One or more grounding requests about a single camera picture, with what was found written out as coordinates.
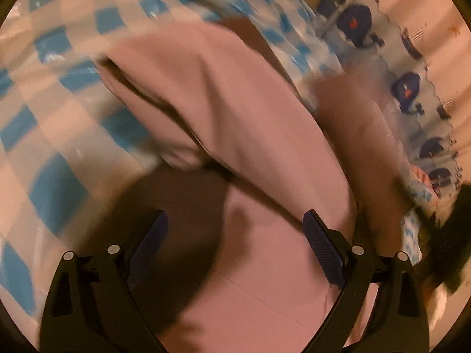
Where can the pink cloth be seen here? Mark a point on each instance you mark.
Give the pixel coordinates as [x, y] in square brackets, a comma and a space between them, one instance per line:
[419, 176]

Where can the whale print curtain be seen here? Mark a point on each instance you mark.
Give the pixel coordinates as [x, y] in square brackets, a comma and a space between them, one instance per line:
[404, 88]

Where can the dark olive garment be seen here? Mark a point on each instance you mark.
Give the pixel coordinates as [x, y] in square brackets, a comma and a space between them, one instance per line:
[449, 237]

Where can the blue white checked plastic sheet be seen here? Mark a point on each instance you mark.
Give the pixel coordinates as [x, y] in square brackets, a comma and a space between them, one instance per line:
[55, 176]

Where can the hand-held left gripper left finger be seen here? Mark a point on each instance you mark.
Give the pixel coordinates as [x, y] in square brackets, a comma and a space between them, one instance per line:
[147, 250]

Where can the white garment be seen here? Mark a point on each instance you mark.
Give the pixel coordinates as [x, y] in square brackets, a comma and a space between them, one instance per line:
[438, 303]

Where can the pink and brown jacket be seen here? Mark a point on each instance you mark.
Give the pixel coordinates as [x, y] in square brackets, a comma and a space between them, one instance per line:
[239, 117]

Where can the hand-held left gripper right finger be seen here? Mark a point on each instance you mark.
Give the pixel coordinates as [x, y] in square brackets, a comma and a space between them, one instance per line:
[323, 253]

